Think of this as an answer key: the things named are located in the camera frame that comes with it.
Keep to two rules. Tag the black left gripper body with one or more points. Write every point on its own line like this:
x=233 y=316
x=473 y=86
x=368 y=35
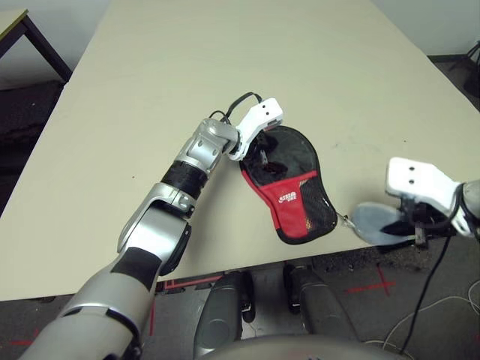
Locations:
x=265 y=144

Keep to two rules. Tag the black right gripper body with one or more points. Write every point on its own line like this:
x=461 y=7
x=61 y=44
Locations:
x=427 y=219

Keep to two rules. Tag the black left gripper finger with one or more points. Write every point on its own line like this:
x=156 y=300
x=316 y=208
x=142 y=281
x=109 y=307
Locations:
x=275 y=168

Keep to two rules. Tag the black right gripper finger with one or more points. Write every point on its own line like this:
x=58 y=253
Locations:
x=395 y=228

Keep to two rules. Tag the grey round sponge zipper pull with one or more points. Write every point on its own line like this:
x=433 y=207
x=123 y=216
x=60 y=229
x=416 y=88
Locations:
x=369 y=219

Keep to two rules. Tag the black red paddle case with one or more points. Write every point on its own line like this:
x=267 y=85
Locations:
x=296 y=150

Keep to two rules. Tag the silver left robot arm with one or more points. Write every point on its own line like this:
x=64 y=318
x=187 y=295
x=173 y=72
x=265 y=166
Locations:
x=161 y=225

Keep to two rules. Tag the grey robot right leg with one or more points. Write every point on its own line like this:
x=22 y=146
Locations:
x=322 y=300

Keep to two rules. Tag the grey robot leg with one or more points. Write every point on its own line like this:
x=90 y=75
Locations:
x=221 y=318
x=322 y=300

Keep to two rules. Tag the black tripod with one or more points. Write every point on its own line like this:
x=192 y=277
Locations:
x=473 y=71

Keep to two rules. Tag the grey robot torso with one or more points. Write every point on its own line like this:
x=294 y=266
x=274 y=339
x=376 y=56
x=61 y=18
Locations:
x=300 y=350

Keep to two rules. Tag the grey robot left leg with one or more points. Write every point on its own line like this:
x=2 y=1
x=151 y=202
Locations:
x=221 y=318

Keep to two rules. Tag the dark-framed side table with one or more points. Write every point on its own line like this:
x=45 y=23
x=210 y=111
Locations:
x=41 y=41

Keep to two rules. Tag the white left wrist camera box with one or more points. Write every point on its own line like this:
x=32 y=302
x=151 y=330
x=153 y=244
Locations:
x=258 y=116

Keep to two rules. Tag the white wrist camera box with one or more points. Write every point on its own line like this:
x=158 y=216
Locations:
x=416 y=178
x=258 y=116

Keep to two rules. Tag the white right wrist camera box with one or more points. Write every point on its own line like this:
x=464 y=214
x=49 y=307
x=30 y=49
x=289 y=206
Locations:
x=416 y=178

